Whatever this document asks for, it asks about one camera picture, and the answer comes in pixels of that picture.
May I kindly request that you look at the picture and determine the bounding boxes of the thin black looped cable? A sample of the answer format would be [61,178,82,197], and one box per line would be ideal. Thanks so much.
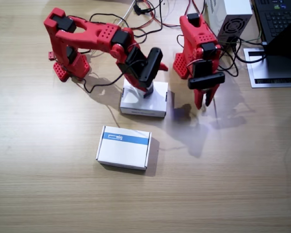
[218,46,240,78]

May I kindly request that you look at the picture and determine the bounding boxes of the red wire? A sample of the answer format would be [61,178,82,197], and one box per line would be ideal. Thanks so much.
[145,0,202,28]

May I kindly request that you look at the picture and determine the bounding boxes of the white box with blue stripe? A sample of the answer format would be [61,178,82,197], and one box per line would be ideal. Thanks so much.
[95,125,152,171]

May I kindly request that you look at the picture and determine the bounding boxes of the white power supply unit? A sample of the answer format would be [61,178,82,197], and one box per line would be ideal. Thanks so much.
[205,0,254,47]

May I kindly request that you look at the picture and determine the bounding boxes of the plain white box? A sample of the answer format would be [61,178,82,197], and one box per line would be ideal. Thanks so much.
[119,79,169,118]

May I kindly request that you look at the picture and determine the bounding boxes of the black laptop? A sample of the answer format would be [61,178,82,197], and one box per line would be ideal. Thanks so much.
[243,17,291,88]
[253,0,291,45]

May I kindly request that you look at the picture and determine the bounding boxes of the thin red cable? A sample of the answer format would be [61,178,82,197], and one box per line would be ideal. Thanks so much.
[132,13,161,31]

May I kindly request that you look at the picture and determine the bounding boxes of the black cable connector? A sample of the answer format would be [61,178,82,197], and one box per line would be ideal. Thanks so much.
[132,2,150,16]

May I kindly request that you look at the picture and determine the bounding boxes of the short black cable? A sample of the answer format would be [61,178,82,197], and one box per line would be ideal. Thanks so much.
[176,34,185,50]

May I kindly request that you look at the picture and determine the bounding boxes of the bundle of cables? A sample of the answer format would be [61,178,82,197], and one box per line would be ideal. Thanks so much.
[89,0,164,38]

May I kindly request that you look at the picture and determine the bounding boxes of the small white carton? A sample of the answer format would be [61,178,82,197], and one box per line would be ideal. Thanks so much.
[143,82,155,99]

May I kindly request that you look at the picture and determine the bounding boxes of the green cable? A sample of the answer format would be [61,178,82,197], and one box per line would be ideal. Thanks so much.
[220,30,262,47]

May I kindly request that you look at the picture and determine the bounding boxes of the thin black webcam cable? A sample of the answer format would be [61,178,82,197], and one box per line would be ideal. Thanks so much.
[83,60,130,94]

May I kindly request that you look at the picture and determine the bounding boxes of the thick black cable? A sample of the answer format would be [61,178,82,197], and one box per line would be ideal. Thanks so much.
[229,36,268,65]

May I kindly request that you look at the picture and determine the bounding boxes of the white cable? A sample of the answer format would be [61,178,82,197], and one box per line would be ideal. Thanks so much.
[116,0,136,25]

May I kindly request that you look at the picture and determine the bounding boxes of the black bar webcam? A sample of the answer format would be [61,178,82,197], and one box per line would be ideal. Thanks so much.
[124,46,164,89]
[187,59,226,90]

